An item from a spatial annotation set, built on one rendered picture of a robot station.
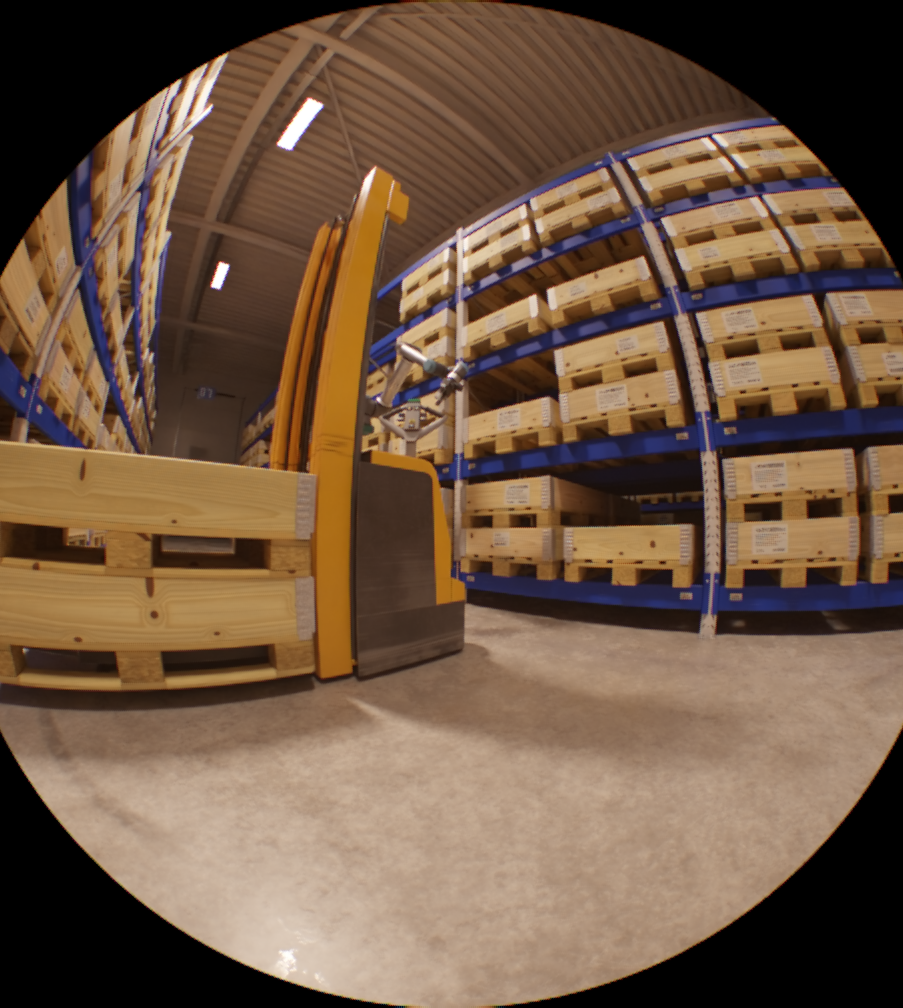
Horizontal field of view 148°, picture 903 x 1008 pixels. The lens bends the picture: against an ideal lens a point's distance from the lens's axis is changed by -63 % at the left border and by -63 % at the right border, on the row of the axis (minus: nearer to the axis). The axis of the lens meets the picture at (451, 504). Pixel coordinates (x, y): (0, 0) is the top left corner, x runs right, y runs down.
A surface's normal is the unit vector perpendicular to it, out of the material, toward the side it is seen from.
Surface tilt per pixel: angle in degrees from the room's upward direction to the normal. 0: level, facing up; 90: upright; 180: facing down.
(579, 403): 90
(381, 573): 90
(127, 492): 90
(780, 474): 90
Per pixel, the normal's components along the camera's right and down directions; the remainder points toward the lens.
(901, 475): -0.72, -0.07
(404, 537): 0.71, -0.05
